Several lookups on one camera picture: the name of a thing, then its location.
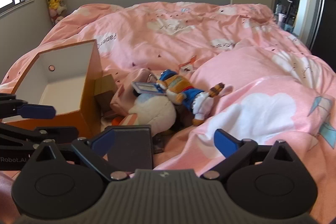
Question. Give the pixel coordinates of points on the gold yellow small box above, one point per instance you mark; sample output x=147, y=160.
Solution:
x=104, y=90

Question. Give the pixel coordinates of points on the blue white price tag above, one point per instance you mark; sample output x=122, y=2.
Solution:
x=148, y=88

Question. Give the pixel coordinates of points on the black box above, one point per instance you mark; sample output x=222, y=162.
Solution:
x=130, y=148

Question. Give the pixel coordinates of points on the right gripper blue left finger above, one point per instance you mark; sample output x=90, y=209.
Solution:
x=91, y=152

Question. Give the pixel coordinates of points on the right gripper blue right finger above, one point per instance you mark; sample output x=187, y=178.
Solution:
x=237, y=154

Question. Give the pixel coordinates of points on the pink cloud print duvet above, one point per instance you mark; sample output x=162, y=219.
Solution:
x=280, y=89

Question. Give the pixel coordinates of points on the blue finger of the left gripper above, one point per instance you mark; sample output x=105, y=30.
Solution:
x=31, y=111
x=61, y=135

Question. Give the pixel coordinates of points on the pink plush toy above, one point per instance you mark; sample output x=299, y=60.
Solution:
x=131, y=92

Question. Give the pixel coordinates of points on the white duck plush toy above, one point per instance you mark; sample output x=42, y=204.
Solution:
x=146, y=109

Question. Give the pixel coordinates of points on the orange white cardboard box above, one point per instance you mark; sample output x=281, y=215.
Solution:
x=65, y=79

